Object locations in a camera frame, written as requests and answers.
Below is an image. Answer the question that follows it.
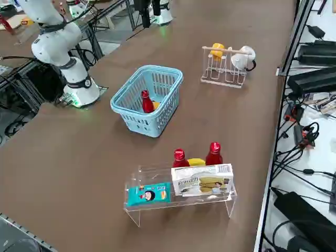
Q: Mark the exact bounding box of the orange black hub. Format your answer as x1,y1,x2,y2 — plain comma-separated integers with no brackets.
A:
293,125,316,149
285,103,305,123

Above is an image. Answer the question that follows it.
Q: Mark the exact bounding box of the white biscuit box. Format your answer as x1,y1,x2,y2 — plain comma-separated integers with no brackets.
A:
171,163,234,197

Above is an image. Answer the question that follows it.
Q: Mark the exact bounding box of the white cup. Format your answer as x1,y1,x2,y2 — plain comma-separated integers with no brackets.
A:
230,46,257,72

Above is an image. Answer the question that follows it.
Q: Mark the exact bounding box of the yellow plastic cup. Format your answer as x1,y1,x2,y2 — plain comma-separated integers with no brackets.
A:
209,43,225,62

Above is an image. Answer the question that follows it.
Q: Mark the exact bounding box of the aluminium camera post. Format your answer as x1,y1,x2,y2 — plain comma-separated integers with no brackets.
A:
277,0,316,77

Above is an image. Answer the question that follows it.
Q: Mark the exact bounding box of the large black power brick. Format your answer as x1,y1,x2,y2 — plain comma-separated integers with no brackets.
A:
272,191,336,252

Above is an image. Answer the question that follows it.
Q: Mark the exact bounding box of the black cable with inline box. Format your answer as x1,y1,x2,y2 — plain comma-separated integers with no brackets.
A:
272,157,336,184

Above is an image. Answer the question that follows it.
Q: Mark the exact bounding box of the light blue plastic basket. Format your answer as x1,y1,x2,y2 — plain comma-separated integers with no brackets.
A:
110,65,184,138

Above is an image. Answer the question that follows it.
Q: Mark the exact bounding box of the red drink bottle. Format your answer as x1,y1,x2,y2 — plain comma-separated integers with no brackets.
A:
172,148,190,169
205,142,224,166
141,90,155,114

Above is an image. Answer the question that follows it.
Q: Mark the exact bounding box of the black controller box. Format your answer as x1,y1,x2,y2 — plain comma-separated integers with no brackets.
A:
26,64,66,102

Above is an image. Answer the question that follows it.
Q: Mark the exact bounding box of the small black power adapter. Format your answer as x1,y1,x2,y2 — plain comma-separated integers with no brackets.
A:
306,25,326,39

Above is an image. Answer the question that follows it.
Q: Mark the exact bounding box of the yellow green starfruit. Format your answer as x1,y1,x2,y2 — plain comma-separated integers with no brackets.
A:
187,157,206,167

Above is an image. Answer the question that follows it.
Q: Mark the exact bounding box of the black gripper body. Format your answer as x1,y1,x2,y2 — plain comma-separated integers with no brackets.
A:
134,0,152,11

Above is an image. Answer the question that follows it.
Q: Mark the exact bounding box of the teal snack packet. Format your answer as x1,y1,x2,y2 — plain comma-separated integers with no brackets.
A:
127,182,172,207

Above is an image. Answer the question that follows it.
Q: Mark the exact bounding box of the clear acrylic rack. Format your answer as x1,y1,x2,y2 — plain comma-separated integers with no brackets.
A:
123,162,238,228

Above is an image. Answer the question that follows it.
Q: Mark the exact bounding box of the white wire cup rack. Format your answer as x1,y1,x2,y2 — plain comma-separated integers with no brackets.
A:
201,46,252,89

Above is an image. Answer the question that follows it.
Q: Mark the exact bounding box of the dark grey machine housing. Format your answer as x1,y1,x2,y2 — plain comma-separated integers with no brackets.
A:
0,213,57,252

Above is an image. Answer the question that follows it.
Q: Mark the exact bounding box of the wooden board yellow label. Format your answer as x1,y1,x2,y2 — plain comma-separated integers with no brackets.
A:
0,13,35,35

